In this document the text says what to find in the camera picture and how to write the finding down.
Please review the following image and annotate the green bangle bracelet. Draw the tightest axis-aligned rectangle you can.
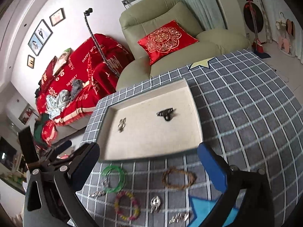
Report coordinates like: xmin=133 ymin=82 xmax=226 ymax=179
xmin=101 ymin=164 xmax=127 ymax=193

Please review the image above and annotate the brown braided rope bracelet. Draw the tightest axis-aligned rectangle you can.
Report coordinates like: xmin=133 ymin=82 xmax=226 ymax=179
xmin=162 ymin=166 xmax=198 ymax=191

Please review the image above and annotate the small silver hair pin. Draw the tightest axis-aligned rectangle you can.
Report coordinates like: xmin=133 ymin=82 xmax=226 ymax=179
xmin=118 ymin=118 xmax=126 ymax=133

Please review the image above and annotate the silver heart brooch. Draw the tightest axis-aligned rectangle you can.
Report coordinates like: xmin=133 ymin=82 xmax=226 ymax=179
xmin=151 ymin=195 xmax=161 ymax=214
xmin=169 ymin=213 xmax=190 ymax=224

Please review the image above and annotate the pastel beaded bracelet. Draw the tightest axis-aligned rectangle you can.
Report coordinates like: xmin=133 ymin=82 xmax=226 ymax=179
xmin=114 ymin=191 xmax=141 ymax=222

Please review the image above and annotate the black hair claw clip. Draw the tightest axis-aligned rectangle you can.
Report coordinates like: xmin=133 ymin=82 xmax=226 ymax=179
xmin=156 ymin=108 xmax=175 ymax=121

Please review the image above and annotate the silver hair clip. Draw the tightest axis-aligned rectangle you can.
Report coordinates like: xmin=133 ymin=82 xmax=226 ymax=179
xmin=90 ymin=190 xmax=106 ymax=198

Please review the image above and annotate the grey jewelry tray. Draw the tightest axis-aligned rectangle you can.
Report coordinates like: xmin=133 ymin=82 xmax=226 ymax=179
xmin=96 ymin=79 xmax=203 ymax=161

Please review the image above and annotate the grey clothes pile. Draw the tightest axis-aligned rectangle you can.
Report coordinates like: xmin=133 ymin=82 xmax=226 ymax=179
xmin=46 ymin=79 xmax=84 ymax=120

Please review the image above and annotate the cream printed pillow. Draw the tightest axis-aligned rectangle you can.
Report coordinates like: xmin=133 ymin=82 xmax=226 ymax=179
xmin=53 ymin=48 xmax=71 ymax=76

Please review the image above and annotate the sofa with red cover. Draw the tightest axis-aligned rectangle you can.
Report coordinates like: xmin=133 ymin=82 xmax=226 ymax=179
xmin=33 ymin=33 xmax=134 ymax=148

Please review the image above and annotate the red mop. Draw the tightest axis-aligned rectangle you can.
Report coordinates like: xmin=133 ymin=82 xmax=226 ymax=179
xmin=243 ymin=0 xmax=264 ymax=54

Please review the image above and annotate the red embroidered cushion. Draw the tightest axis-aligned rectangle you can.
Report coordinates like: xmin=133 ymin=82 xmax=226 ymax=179
xmin=137 ymin=20 xmax=199 ymax=66

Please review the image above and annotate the green leather armchair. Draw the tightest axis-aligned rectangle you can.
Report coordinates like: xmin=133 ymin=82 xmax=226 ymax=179
xmin=116 ymin=0 xmax=249 ymax=90

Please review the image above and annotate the slipper rack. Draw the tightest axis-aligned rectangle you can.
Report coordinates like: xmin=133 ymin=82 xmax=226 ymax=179
xmin=275 ymin=12 xmax=295 ymax=58

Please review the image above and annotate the white sheer curtain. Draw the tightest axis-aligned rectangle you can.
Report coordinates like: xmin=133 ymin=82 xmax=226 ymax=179
xmin=262 ymin=0 xmax=302 ymax=63

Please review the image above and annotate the grey-blue curtain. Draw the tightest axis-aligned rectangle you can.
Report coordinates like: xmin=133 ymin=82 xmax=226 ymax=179
xmin=181 ymin=0 xmax=226 ymax=30

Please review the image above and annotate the small picture frame left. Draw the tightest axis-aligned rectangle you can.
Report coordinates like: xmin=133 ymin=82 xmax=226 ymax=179
xmin=27 ymin=55 xmax=35 ymax=69

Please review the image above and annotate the small picture frame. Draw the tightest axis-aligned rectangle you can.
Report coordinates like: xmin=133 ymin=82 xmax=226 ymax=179
xmin=49 ymin=8 xmax=66 ymax=27
xmin=27 ymin=55 xmax=35 ymax=69

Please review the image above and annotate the double picture frame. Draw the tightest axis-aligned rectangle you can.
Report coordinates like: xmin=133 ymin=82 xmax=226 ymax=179
xmin=28 ymin=19 xmax=53 ymax=56

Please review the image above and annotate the small picture frame right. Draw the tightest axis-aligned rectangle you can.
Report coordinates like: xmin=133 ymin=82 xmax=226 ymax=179
xmin=49 ymin=8 xmax=66 ymax=27

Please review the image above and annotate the flexible camera stand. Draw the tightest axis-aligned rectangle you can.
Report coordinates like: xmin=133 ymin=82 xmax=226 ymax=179
xmin=83 ymin=8 xmax=121 ymax=78

